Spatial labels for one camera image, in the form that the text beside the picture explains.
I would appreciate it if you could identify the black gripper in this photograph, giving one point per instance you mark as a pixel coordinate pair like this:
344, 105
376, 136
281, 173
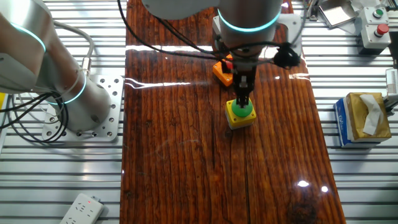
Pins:
244, 73

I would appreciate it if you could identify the yellow box green button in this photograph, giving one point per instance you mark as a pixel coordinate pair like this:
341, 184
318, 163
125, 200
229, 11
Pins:
242, 111

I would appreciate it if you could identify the orange box red button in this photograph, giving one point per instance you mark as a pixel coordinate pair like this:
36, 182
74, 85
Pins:
222, 76

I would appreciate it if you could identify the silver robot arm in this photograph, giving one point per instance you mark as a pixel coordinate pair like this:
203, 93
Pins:
31, 62

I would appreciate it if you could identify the brown wooden board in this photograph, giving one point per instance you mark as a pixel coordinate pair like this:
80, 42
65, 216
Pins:
186, 155

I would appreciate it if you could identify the blue white tissue pack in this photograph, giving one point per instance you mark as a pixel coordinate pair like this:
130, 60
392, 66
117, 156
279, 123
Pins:
340, 124

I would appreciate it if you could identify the gold tissue box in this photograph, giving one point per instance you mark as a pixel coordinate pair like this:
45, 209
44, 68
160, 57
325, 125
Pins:
354, 121

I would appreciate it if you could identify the shiny metal plate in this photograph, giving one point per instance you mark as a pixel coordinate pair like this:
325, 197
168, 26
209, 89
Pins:
335, 14

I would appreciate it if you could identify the grey box red mushroom button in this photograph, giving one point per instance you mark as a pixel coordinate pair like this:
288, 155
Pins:
373, 39

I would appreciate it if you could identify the grey box small green button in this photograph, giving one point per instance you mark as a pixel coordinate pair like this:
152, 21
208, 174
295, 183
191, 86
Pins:
371, 18

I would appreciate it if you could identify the white power strip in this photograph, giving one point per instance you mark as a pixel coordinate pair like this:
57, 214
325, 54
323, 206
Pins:
81, 211

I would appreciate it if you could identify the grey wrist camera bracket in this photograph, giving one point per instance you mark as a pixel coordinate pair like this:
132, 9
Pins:
290, 28

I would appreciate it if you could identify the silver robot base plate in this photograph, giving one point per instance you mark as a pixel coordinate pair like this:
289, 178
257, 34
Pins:
113, 124

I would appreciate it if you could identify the silver camera beside tissues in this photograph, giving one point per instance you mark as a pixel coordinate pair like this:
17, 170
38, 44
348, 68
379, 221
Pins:
392, 81

